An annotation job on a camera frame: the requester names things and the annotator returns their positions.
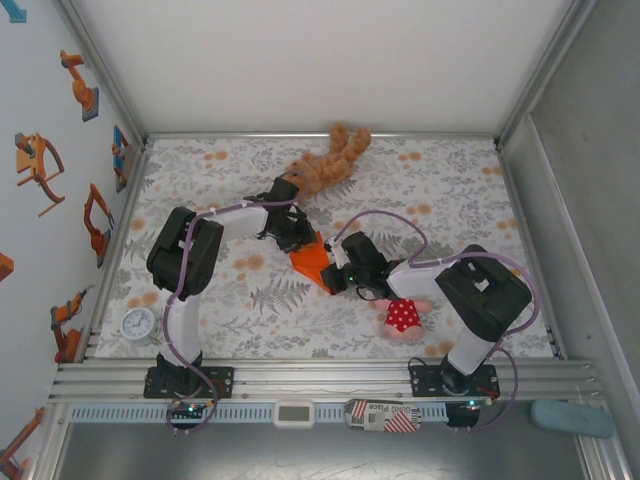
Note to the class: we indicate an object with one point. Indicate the orange paper sheet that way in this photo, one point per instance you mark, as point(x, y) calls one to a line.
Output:
point(310, 265)

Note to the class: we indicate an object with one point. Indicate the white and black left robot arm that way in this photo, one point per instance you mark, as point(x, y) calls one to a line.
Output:
point(235, 220)

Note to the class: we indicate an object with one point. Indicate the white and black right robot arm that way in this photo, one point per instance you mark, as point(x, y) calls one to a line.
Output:
point(480, 290)

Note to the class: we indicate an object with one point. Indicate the pink plush toy dotted dress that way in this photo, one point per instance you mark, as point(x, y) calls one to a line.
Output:
point(402, 315)

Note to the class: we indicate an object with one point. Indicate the floral print table mat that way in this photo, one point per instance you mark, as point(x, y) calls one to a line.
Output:
point(300, 325)

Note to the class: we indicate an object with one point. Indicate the brown teddy bear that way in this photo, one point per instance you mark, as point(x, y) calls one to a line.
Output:
point(330, 167)

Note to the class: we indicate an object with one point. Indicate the white digital timer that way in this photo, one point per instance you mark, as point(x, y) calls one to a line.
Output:
point(294, 414)

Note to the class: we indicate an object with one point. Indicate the small controller board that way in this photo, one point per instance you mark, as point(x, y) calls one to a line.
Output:
point(189, 409)
point(464, 414)

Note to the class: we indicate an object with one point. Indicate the white round clock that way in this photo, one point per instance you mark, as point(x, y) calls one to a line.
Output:
point(137, 325)

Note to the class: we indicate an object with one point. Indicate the blue and orange machine sticker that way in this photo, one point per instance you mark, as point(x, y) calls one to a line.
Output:
point(120, 155)

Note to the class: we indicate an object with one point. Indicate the blue-grey oval pad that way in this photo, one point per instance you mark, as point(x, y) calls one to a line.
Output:
point(572, 419)

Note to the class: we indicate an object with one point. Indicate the orange and grey gripper sticker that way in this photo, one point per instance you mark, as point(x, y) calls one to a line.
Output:
point(35, 165)

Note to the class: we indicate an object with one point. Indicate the aluminium frame rail with grooves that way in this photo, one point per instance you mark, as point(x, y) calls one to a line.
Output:
point(320, 381)

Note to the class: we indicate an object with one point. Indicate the thin aluminium frame rail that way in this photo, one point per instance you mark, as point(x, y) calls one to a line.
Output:
point(250, 134)

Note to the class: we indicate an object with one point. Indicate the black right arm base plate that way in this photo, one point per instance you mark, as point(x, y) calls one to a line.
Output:
point(425, 382)

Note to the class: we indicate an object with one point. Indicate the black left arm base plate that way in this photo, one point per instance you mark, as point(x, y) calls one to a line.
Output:
point(222, 382)

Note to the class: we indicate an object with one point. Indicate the aluminium side frame rail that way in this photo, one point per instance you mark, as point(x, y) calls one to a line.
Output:
point(117, 250)
point(532, 225)

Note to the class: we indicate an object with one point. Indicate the aluminium frame post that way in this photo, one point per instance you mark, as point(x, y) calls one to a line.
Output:
point(102, 75)
point(545, 75)

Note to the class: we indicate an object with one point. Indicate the orange block wall sticker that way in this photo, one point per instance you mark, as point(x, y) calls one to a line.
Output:
point(5, 267)

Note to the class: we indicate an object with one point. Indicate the blue machine wall sticker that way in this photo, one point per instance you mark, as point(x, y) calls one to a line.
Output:
point(17, 10)

